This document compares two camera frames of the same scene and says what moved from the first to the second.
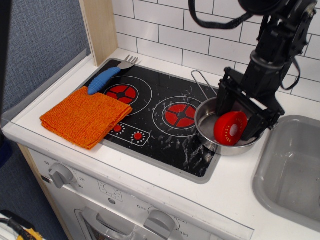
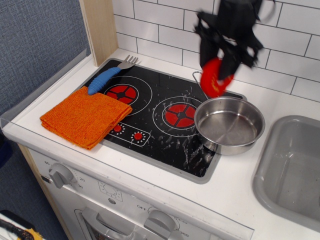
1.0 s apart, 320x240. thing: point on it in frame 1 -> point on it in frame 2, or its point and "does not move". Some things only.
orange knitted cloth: [85, 119] does not move
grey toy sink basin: [286, 173] does not move
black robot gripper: [256, 89] -> [235, 22]
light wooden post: [100, 23] does not move
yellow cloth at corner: [34, 234] does not move
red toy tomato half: [229, 127] -> [211, 84]
